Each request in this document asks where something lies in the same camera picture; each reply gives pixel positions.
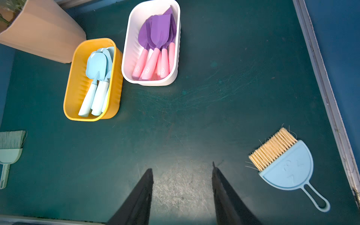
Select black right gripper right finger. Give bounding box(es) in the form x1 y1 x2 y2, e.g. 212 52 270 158
212 163 261 225

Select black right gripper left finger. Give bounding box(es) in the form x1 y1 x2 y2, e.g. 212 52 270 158
107 168 154 225

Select yellow plastic storage box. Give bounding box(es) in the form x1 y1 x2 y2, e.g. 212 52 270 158
63 38 123 122

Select purple square shovel pink handle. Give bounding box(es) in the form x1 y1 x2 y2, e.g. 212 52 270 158
157 25 173 79

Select light blue pointed shovel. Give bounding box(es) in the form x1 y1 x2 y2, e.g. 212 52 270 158
91 46 114 116

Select white plastic storage box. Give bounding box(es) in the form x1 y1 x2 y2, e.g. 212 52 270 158
121 1 181 86

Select purple pointed shovel pink handle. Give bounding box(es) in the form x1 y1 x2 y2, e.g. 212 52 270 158
132 22 150 80

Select purple square shovel sideways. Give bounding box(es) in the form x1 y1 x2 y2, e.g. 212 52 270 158
140 14 173 81

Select blue hand brush tan bristles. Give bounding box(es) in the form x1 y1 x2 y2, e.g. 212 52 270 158
248 127 331 212

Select potted white flower plant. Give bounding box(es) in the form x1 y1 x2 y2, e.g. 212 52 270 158
1 1 86 63

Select right aluminium frame post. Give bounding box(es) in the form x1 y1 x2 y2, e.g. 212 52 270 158
293 0 360 208

